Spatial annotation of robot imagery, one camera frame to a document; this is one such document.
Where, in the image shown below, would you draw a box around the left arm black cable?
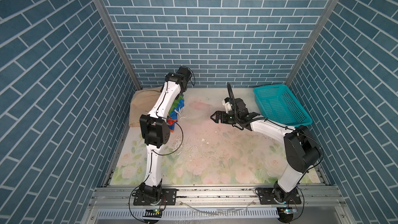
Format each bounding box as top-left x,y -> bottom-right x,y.
151,121 -> 184,157

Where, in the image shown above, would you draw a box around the aluminium right corner post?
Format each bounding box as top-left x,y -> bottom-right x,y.
284,0 -> 339,87

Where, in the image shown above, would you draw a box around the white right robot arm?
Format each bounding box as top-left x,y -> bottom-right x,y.
210,111 -> 323,194

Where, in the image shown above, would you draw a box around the teal plastic laundry basket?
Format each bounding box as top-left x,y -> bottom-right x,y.
254,84 -> 313,127

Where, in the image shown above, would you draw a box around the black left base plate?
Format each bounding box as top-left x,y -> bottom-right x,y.
132,188 -> 177,206

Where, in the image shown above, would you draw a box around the right controller board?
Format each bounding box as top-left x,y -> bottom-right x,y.
277,207 -> 295,224

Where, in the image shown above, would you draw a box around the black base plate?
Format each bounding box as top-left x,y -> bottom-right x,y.
132,188 -> 177,206
255,187 -> 302,205

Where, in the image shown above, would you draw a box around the controller board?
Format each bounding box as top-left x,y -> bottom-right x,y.
277,207 -> 295,224
142,208 -> 163,224

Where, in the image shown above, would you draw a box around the left controller board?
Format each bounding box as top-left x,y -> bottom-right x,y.
142,208 -> 163,224

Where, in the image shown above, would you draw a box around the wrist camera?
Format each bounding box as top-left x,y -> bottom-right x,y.
177,66 -> 192,82
222,97 -> 247,113

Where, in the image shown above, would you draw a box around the aluminium front rail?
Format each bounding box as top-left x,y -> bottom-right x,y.
82,184 -> 354,224

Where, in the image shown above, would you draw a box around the beige shorts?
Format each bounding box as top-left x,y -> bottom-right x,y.
129,87 -> 162,128

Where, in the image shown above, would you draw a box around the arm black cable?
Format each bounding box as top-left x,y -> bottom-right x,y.
151,121 -> 184,157
226,82 -> 237,106

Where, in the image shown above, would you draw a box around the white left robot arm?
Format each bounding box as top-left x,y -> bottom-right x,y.
140,67 -> 192,194

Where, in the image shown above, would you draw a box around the aluminium left corner post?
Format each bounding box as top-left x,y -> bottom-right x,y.
92,0 -> 143,90

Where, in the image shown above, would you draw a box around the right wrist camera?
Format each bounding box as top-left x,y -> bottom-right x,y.
222,97 -> 247,113

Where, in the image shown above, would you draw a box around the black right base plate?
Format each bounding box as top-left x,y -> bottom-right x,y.
255,187 -> 302,205

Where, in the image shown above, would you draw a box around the aluminium corner post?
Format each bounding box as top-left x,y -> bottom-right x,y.
284,0 -> 339,87
92,0 -> 143,90

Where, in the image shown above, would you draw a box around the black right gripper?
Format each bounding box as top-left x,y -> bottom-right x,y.
210,110 -> 240,125

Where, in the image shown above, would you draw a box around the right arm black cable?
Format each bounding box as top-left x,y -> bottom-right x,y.
226,82 -> 237,106

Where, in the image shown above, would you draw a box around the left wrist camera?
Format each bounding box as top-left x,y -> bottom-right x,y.
177,66 -> 192,82

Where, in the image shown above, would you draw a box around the red shorts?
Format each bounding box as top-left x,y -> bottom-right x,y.
166,95 -> 184,133

